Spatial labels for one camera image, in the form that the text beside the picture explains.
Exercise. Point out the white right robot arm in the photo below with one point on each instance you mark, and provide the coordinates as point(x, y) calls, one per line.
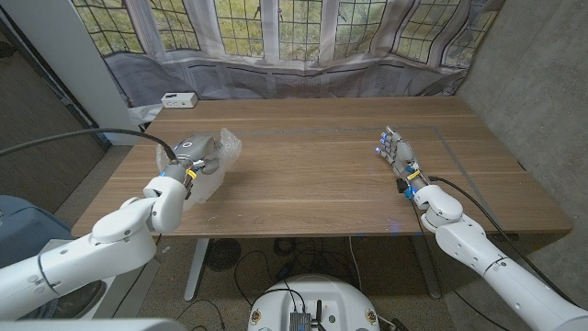
point(473, 243)

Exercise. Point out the white box on table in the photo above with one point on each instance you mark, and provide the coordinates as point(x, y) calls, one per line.
point(179, 100)

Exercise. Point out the small grey torso box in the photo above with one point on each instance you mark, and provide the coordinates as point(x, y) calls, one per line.
point(299, 323)

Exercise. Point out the person leg in jeans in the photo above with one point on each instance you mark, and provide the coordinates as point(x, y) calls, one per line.
point(43, 310)

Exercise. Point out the white table leg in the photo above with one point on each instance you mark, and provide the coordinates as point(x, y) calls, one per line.
point(196, 271)

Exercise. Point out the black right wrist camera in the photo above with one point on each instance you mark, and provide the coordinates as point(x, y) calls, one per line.
point(402, 186)

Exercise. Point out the grey table leg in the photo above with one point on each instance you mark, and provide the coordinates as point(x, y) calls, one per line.
point(425, 271)

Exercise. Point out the black shoe with yellow patch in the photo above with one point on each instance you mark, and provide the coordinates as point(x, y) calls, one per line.
point(82, 299)

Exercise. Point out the printed window backdrop cloth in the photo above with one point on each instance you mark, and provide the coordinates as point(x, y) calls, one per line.
point(298, 73)

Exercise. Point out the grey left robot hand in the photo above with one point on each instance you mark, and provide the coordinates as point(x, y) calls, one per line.
point(197, 147)

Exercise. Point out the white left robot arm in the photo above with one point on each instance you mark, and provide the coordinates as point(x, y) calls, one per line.
point(115, 239)

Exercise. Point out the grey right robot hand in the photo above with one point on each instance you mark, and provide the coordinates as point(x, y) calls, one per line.
point(402, 154)

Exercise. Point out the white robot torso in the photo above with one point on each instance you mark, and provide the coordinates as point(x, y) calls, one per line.
point(340, 299)

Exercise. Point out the clear bubble wrap sheet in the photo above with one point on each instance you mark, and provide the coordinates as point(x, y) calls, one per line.
point(229, 147)

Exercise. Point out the round black floor fan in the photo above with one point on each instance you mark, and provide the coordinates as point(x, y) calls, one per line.
point(222, 254)

